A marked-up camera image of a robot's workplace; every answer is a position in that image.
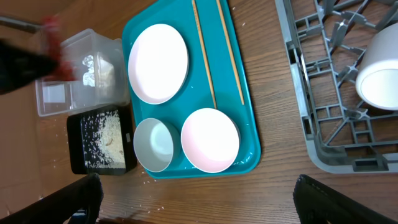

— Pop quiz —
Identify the grey dishwasher rack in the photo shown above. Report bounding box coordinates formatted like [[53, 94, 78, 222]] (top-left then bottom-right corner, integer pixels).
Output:
[[276, 1, 397, 174]]

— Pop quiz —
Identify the small white cup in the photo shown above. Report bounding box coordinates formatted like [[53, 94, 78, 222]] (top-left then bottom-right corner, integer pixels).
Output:
[[356, 24, 397, 111]]

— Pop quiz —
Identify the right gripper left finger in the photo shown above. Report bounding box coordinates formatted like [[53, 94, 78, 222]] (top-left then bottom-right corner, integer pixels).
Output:
[[1, 173, 103, 224]]

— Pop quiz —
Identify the teal serving tray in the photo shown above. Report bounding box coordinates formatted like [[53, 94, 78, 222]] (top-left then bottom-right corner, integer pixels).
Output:
[[122, 0, 261, 175]]

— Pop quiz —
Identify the grey bowl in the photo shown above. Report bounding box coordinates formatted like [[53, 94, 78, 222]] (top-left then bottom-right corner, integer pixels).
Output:
[[133, 118, 182, 172]]

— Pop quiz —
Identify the cooked rice pile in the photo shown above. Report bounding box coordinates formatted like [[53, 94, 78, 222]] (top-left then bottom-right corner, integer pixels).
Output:
[[80, 110, 126, 169]]

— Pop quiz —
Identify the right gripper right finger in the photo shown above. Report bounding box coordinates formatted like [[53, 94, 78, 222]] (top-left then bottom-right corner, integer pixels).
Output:
[[293, 174, 397, 224]]

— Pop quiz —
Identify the wooden chopstick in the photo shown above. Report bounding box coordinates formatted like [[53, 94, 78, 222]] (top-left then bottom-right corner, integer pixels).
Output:
[[216, 0, 244, 105], [191, 0, 217, 109]]

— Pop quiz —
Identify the pink bowl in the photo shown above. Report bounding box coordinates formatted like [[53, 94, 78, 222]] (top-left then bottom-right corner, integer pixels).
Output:
[[180, 108, 240, 173]]

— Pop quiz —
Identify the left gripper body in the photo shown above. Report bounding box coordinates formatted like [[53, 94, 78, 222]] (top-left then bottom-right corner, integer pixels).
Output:
[[1, 39, 59, 95]]

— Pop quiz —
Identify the black tray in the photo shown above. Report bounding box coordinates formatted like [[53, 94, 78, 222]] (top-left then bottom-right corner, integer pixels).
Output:
[[67, 105, 137, 175]]

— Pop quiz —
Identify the white round plate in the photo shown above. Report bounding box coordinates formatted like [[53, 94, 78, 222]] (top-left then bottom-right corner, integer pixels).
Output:
[[127, 24, 189, 105]]

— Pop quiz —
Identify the white napkin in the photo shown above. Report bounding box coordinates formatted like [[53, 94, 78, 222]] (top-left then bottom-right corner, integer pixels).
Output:
[[82, 55, 113, 87]]

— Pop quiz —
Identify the red snack wrapper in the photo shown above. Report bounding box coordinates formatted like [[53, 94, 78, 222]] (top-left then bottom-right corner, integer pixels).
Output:
[[42, 16, 76, 82]]

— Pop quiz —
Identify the clear plastic bin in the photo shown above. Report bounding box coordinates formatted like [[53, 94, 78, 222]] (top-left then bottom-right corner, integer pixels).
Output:
[[35, 29, 130, 117]]

